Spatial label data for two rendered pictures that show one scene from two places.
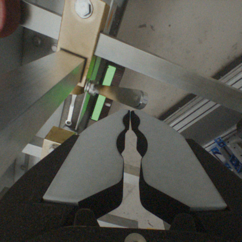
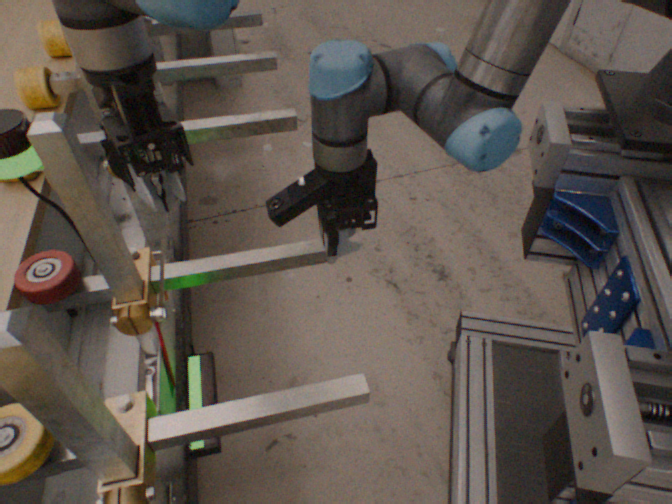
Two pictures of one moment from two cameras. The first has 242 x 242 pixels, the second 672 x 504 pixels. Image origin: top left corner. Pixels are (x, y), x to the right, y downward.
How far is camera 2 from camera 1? 0.67 m
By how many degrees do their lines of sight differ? 71
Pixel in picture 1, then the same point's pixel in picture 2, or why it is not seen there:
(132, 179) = (275, 401)
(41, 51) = not seen: hidden behind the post
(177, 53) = (363, 443)
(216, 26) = (383, 374)
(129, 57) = (183, 267)
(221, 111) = (516, 449)
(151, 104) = not seen: outside the picture
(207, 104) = (471, 451)
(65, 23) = not seen: hidden behind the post
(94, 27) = (145, 260)
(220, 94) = (282, 251)
